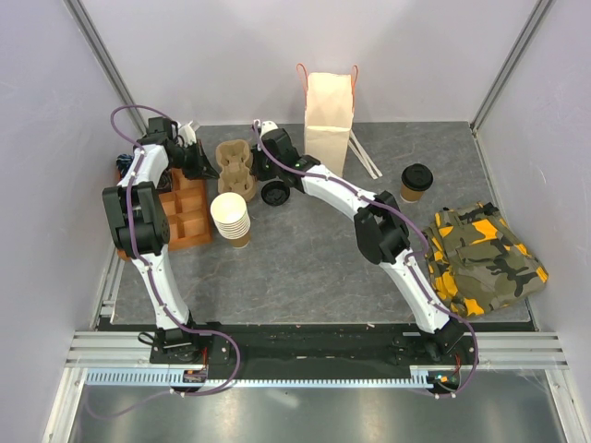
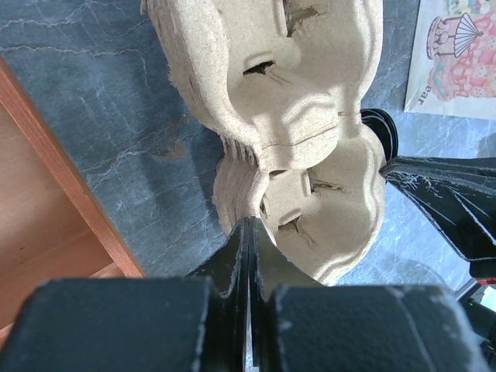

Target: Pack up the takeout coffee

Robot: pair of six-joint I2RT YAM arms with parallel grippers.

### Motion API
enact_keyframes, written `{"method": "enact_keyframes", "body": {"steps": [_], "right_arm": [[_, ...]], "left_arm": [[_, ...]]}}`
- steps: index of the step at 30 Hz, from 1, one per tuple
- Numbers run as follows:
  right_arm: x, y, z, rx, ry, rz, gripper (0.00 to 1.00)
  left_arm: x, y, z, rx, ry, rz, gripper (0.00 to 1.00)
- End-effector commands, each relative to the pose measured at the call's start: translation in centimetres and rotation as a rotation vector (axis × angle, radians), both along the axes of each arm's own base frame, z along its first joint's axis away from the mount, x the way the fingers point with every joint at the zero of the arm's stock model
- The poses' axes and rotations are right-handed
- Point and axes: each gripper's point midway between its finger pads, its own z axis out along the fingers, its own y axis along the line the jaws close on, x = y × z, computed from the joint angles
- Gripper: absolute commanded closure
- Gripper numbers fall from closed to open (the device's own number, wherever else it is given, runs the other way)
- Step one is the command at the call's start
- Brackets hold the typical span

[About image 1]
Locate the orange compartment organizer tray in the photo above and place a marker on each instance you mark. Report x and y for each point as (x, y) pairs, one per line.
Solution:
(178, 218)

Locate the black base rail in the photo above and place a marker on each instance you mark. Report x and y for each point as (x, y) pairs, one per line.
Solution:
(310, 350)

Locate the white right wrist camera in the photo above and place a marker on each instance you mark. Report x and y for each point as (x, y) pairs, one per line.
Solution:
(264, 127)

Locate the white paper takeout bag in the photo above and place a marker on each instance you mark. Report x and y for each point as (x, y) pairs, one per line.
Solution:
(329, 112)

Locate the camouflage yellow green cloth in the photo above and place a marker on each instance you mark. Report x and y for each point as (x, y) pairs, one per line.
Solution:
(476, 264)

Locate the blue patterned rolled sock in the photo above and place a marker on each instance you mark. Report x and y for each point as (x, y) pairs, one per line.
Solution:
(123, 162)

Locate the black plastic cup lid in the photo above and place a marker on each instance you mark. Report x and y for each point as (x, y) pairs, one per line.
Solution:
(417, 177)

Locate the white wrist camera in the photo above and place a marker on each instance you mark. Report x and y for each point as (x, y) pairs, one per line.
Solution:
(264, 127)
(187, 135)

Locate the grey slotted cable duct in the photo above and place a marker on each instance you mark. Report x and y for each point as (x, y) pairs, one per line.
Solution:
(181, 379)

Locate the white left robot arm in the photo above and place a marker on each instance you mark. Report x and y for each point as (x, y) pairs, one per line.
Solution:
(157, 151)

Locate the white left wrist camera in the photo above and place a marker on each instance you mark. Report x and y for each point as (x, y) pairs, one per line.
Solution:
(187, 135)

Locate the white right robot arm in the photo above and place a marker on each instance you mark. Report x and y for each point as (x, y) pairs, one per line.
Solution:
(382, 232)

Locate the brown paper coffee cup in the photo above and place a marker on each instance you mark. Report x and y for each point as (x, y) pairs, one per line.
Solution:
(409, 194)

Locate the stack of paper cups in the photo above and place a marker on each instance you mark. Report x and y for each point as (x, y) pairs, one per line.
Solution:
(230, 216)

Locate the cardboard cup carrier tray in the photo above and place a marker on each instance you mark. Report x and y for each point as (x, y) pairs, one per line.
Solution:
(236, 160)

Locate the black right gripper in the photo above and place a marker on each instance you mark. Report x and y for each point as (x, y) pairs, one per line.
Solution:
(260, 176)

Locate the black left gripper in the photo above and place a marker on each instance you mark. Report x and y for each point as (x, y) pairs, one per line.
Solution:
(202, 169)

